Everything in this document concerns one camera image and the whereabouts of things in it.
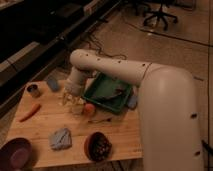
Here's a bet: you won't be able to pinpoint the white transparent gripper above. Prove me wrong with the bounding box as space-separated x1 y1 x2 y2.
62 90 84 114

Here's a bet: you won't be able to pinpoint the blue-grey towel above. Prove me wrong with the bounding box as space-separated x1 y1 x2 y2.
49 128 72 150

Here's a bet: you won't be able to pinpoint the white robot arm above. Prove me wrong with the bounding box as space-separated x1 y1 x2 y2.
65 49 204 171

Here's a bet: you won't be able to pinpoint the translucent blue plastic cup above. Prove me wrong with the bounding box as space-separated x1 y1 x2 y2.
46 77 60 92

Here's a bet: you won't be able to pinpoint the orange round fruit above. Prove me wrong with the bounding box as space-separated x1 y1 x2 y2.
83 103 96 117

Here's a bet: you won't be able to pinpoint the green plastic tray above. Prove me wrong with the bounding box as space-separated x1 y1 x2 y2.
82 73 132 114

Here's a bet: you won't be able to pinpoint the orange carrot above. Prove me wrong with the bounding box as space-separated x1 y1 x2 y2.
19 103 41 122

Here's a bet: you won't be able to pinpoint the brown bowl with contents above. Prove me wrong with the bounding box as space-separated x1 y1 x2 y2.
84 132 112 162

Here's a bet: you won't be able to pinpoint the blue sponge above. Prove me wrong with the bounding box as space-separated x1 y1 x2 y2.
127 94 138 109

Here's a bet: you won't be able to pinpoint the purple bowl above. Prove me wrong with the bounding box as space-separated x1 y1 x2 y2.
0 138 32 171

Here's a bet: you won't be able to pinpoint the black office chair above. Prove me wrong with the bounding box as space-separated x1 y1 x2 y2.
143 0 178 31

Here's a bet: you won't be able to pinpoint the black object on floor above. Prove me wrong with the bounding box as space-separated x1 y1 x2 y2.
202 140 213 156

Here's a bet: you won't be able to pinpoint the black floor cables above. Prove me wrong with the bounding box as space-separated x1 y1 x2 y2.
79 33 128 61

